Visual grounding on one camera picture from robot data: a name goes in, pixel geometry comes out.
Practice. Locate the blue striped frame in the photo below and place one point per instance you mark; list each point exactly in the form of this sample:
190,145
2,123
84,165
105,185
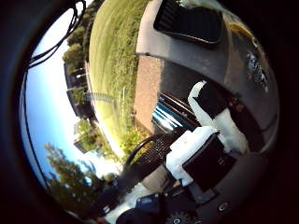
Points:
168,116

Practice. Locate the black slatted plastic basket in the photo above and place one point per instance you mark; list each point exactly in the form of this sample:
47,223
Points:
190,23

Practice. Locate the dark building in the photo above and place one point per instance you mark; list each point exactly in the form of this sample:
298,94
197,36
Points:
79,93

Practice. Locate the black mesh cart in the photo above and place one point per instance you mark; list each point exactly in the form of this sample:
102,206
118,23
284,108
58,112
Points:
149,155

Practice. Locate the black white zebra plush toy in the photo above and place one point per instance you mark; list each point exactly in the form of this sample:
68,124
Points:
257,72

